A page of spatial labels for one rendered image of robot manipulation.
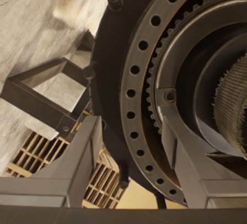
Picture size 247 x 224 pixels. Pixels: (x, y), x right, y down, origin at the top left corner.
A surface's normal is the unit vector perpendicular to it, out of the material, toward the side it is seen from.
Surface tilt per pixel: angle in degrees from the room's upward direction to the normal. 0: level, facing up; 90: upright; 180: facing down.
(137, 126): 90
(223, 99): 154
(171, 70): 90
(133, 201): 90
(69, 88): 90
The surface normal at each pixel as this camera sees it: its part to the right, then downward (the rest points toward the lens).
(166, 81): -0.02, 0.30
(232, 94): -0.96, -0.26
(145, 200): 0.22, -0.08
